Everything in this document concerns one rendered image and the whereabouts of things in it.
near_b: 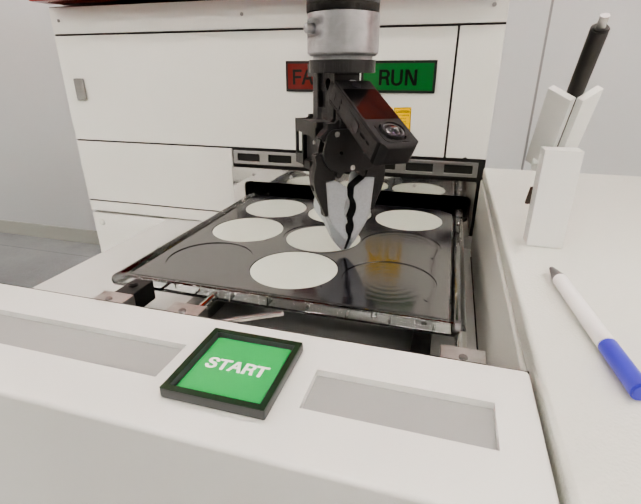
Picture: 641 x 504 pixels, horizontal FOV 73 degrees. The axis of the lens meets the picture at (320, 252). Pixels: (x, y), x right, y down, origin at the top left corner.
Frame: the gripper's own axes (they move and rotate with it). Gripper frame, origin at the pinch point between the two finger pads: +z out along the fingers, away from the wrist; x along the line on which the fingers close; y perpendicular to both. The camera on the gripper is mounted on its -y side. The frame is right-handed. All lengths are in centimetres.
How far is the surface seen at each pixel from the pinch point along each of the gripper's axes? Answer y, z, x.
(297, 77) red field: 30.2, -17.9, -6.5
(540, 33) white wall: 103, -34, -149
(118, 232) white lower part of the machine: 59, 15, 26
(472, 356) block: -22.7, 1.2, 1.5
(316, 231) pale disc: 9.5, 1.9, -0.3
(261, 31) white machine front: 34.6, -25.0, -2.0
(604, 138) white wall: 80, 9, -174
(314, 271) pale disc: -2.3, 2.0, 5.4
